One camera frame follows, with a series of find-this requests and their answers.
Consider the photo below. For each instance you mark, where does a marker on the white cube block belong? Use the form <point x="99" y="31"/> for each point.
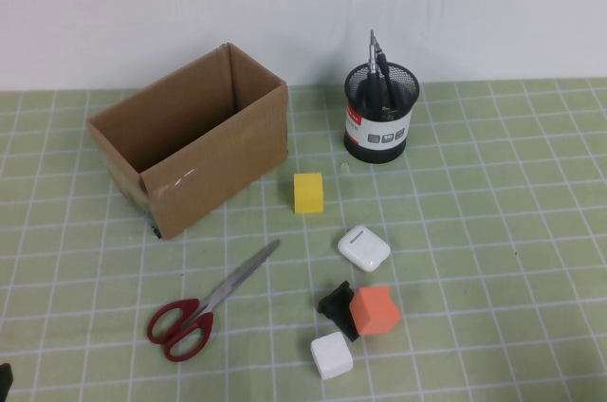
<point x="332" y="357"/>

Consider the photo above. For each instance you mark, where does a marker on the open brown cardboard box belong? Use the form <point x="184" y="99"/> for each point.
<point x="213" y="169"/>

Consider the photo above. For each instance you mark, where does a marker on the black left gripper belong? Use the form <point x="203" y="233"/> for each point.
<point x="5" y="383"/>

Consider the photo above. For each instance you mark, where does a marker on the yellow cube block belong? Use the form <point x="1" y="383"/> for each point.
<point x="308" y="193"/>

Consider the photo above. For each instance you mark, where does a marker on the black mesh pen holder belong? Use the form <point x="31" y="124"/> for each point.
<point x="379" y="136"/>

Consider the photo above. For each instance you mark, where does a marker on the orange cube block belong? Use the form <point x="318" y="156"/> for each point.
<point x="374" y="314"/>

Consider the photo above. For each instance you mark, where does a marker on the black plastic bracket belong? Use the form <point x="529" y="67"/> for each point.
<point x="334" y="305"/>

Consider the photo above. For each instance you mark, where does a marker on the white earbuds case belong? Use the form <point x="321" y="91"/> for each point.
<point x="364" y="248"/>

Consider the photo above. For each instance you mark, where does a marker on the thin black screwdriver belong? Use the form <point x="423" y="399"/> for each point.
<point x="390" y="84"/>

